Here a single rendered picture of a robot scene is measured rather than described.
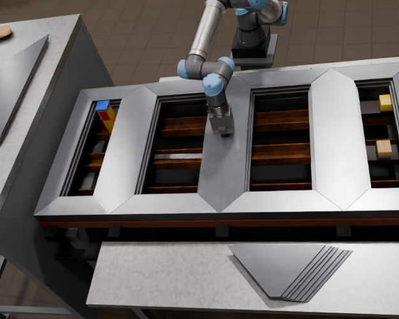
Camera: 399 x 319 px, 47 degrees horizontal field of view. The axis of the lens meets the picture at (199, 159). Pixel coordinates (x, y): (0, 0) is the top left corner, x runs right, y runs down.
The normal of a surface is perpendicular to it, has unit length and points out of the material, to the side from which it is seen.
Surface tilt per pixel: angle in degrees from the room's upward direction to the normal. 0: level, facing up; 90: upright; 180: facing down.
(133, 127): 0
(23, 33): 0
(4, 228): 90
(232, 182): 3
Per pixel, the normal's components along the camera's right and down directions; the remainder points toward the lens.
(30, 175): 0.97, -0.04
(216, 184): -0.22, -0.57
